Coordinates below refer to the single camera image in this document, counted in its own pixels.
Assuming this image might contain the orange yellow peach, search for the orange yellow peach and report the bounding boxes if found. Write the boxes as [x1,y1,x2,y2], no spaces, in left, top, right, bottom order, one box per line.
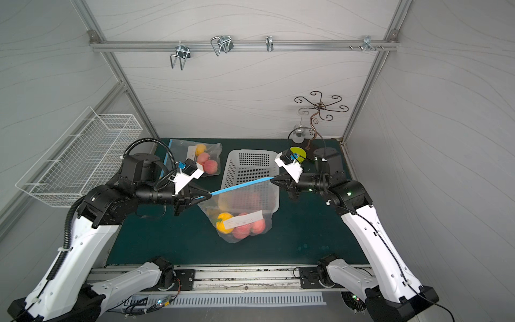
[195,144,207,156]

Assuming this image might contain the clear zip-top bag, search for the clear zip-top bag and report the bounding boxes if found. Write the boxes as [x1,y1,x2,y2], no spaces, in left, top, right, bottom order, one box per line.
[199,177,275,244]
[166,139,223,177]

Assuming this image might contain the white plastic perforated basket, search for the white plastic perforated basket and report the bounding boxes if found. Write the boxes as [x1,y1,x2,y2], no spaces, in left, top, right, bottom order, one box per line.
[218,150,280,213]

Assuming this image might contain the yellow peach back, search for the yellow peach back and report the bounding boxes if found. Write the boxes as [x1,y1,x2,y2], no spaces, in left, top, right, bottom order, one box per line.
[215,213,233,234]

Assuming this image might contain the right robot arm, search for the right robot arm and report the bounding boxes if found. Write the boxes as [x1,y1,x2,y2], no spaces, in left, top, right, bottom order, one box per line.
[271,149,439,321]

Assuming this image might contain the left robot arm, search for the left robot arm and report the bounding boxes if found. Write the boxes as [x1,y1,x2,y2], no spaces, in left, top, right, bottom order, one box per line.
[8,153,211,321]

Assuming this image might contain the green plastic bowl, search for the green plastic bowl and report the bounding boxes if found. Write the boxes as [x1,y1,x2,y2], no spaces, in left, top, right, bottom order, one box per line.
[290,146,307,163]

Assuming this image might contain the brown metal hook stand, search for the brown metal hook stand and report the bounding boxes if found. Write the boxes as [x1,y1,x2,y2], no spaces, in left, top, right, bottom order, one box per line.
[293,90,350,162]

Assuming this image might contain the metal double hook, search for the metal double hook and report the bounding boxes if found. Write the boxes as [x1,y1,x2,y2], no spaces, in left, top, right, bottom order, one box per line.
[170,44,191,71]

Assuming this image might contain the white vent strip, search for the white vent strip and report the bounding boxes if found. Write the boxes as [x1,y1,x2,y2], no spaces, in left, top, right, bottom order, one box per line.
[120,292,327,310]

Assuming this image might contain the metal hook right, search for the metal hook right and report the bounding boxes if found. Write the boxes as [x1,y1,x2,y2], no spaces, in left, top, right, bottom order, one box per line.
[349,36,385,52]

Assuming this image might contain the small metal hook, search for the small metal hook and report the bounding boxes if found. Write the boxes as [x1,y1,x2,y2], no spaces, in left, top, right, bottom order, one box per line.
[265,36,274,52]

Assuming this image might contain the metal hook centre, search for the metal hook centre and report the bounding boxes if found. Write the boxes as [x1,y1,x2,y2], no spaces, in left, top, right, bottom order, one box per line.
[210,36,234,56]

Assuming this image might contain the white wire wall basket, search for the white wire wall basket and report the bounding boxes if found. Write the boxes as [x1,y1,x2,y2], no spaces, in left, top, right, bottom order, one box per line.
[16,107,142,208]

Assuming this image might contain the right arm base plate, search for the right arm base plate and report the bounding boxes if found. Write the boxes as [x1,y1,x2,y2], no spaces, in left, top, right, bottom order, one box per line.
[298,267,335,289]

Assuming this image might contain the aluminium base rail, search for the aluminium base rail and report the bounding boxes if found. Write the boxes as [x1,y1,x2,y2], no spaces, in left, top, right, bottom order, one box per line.
[86,264,412,295]

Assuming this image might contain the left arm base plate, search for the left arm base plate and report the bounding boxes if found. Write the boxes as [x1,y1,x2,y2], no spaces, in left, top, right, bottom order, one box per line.
[148,269,196,292]

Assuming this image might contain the aluminium top rail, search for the aluminium top rail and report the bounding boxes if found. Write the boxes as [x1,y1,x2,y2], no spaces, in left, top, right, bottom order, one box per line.
[90,38,400,53]

